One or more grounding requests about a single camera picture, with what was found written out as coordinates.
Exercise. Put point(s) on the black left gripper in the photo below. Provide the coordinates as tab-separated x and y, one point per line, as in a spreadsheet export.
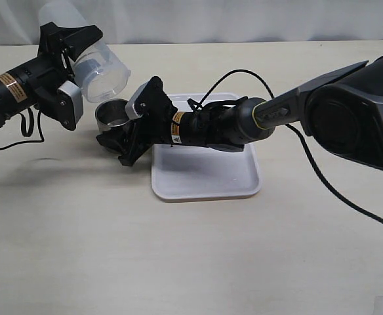
51	67

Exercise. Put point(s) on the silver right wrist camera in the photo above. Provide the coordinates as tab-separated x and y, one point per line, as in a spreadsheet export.
134	108

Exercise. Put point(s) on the white backdrop curtain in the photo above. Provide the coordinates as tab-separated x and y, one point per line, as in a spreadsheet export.
233	21

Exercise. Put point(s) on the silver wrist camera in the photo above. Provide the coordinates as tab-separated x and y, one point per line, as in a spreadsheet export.
134	108
74	94

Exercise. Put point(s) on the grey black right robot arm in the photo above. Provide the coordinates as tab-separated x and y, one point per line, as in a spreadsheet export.
342	110

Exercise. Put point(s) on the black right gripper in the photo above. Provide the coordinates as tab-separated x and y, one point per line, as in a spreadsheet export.
154	127

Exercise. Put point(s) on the clear plastic measuring jug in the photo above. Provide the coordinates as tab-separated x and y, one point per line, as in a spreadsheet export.
98	71

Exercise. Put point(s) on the white rectangular plastic tray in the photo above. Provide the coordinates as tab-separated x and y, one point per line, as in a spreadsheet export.
187	173

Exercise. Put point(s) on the stainless steel cup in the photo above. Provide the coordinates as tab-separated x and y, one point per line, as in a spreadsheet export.
111	116

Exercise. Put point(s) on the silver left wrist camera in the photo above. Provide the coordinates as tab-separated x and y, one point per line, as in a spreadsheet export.
74	94

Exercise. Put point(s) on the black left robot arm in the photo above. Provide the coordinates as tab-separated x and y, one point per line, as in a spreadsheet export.
15	99

